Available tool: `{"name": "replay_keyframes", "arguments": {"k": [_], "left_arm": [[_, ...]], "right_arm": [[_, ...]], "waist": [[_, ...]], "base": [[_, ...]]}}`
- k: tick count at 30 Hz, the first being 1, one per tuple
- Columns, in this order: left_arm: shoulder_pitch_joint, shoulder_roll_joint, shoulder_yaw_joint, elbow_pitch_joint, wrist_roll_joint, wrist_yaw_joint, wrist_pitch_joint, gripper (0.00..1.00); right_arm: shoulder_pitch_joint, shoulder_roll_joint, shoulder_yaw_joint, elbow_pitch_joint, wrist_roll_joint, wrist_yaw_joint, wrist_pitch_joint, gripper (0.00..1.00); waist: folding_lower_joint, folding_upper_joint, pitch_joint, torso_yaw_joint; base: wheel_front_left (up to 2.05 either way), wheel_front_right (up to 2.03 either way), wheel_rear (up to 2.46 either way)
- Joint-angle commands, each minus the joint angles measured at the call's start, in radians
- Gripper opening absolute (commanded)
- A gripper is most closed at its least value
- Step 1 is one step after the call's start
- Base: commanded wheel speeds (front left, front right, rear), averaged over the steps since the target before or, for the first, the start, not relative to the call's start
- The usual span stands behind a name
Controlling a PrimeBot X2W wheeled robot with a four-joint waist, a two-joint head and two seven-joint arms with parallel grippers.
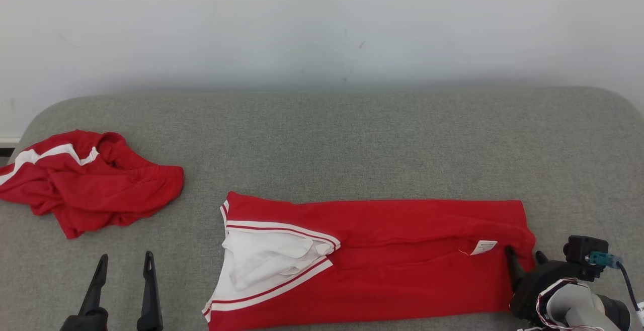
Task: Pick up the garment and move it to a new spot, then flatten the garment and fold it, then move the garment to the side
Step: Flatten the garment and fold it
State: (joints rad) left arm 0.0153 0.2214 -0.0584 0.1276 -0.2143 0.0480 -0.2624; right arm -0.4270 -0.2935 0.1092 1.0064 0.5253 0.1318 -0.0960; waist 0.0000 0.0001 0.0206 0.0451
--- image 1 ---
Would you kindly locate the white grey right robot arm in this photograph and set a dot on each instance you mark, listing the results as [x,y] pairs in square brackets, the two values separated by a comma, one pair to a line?
[578,306]

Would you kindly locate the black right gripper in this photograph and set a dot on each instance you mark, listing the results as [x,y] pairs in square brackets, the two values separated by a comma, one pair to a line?
[538,283]

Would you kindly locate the red basketball jersey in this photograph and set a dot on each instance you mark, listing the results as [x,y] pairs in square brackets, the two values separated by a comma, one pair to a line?
[392,270]

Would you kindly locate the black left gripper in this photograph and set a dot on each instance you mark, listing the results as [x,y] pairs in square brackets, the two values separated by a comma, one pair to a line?
[88,323]

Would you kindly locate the red shorts with white stripe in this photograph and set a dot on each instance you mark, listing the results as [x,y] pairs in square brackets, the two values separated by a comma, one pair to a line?
[100,190]

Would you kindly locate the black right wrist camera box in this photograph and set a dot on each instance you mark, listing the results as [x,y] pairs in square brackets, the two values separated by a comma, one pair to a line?
[578,250]

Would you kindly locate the white wall baseboard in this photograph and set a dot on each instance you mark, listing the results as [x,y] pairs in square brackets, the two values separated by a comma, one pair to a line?
[9,142]

